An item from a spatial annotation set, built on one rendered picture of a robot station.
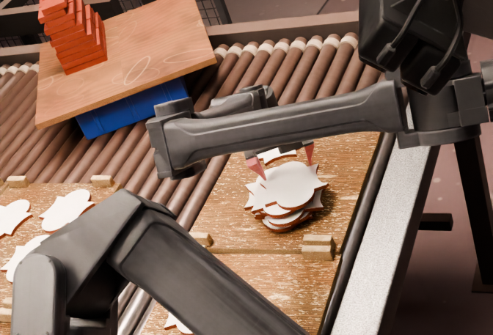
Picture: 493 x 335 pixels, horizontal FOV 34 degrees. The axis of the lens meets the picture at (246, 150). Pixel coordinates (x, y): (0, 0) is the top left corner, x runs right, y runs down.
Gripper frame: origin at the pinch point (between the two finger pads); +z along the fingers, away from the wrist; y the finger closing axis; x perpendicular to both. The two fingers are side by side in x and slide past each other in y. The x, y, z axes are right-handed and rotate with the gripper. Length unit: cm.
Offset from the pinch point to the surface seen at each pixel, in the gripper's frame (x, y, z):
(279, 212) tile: 11.1, 3.7, 1.0
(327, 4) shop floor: -270, -38, 105
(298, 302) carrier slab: 30.4, 4.9, 6.5
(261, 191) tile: 2.9, 6.4, 1.1
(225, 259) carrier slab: 12.9, 17.2, 6.6
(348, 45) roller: -57, -24, 10
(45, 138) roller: -62, 64, 9
